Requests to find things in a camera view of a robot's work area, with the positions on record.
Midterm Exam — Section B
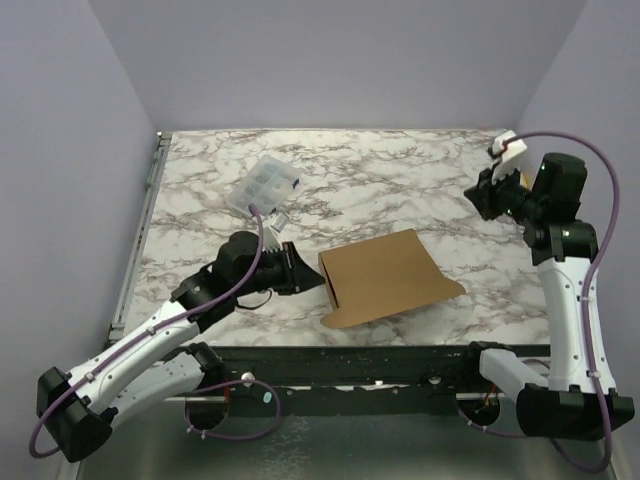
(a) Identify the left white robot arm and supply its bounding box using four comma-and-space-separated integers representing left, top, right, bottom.
36, 231, 325, 463

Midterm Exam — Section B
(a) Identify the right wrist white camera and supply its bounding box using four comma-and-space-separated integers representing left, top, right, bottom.
488, 130, 527, 184

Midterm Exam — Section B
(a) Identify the yellow tape piece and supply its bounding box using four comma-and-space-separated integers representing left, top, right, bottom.
520, 173, 531, 190

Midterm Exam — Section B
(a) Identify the aluminium side rail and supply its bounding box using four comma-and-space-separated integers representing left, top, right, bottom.
105, 132, 173, 347

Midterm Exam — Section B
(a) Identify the black metal base rail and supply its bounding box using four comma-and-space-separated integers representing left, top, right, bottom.
102, 342, 521, 419

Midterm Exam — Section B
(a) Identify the brown cardboard box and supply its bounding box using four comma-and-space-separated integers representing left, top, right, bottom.
318, 229, 466, 329

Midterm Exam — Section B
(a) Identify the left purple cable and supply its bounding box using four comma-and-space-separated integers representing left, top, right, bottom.
28, 202, 283, 459

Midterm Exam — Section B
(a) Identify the clear plastic screw organizer box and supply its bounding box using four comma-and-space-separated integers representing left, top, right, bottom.
225, 155, 301, 217

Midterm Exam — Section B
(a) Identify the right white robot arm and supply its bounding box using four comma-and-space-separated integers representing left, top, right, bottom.
459, 153, 635, 441

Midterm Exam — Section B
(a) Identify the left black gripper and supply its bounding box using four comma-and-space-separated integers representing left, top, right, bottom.
234, 241, 326, 298

